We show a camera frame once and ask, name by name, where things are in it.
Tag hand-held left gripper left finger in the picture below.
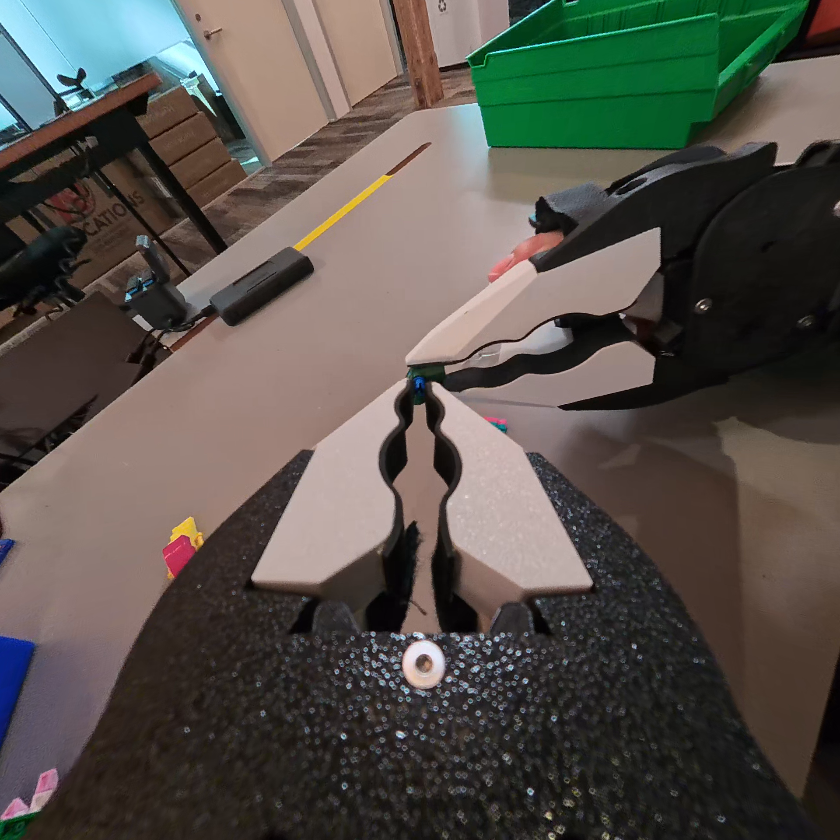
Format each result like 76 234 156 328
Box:
251 379 421 632

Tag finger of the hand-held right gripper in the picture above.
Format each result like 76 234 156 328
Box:
446 317 657 409
406 228 664 367

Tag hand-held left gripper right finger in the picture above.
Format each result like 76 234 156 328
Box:
424 382 595 632

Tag small green blue lego assembly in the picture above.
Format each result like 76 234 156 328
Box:
406 365 448 403

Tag yellow pink lego piece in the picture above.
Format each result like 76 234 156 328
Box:
162 516 205 580

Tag blue lego plate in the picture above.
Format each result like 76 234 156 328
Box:
0 634 36 750

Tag person's right hand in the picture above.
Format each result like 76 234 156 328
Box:
489 231 567 283

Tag green plastic bin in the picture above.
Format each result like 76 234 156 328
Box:
682 0 810 148
466 0 723 151

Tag yellow tape strip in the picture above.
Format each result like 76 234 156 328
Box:
293 172 393 253

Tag flat black power bank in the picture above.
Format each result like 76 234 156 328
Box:
209 246 315 328

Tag orange bin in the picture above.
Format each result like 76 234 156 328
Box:
803 0 840 49

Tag black charging dock blue inserts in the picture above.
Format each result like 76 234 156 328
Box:
123 235 190 330

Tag brown chair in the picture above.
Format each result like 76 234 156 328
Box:
0 291 173 490

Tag cream door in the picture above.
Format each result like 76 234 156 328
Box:
314 0 403 108
176 0 330 166

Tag black office chair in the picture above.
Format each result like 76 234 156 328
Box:
0 226 91 314

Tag stack of cardboard boxes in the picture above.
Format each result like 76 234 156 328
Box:
20 84 248 291

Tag pink green blocks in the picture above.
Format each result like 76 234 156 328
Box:
0 767 60 840

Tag wooden desk black legs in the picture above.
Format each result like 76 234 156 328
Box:
0 71 231 265

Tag black cable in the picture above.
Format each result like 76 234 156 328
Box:
131 304 215 357

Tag wooden post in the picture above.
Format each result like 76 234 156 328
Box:
392 0 445 110

